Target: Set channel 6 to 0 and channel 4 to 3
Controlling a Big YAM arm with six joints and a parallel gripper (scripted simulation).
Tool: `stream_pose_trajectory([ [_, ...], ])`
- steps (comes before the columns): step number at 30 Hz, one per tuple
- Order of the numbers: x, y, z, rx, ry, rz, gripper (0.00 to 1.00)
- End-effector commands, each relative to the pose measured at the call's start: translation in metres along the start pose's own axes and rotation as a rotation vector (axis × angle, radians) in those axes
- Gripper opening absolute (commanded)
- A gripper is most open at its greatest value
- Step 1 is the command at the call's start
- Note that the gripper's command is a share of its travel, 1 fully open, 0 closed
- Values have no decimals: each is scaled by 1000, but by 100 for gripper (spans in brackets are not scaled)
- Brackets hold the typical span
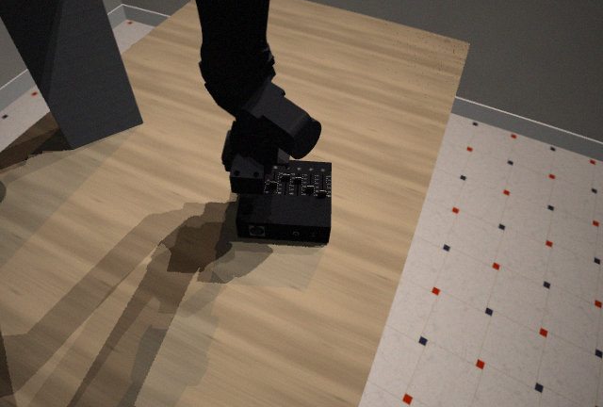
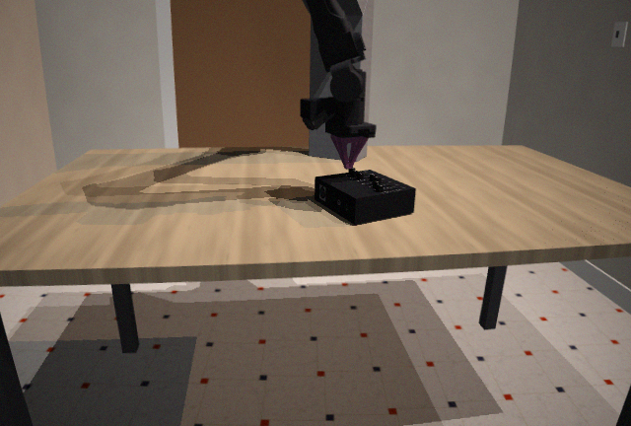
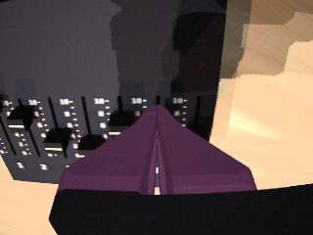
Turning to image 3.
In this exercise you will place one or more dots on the black lighting desk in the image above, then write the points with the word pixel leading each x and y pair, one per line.
pixel 81 71

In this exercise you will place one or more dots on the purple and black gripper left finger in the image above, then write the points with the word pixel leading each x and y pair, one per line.
pixel 127 162

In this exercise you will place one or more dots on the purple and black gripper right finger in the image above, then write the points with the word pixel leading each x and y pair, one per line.
pixel 188 164

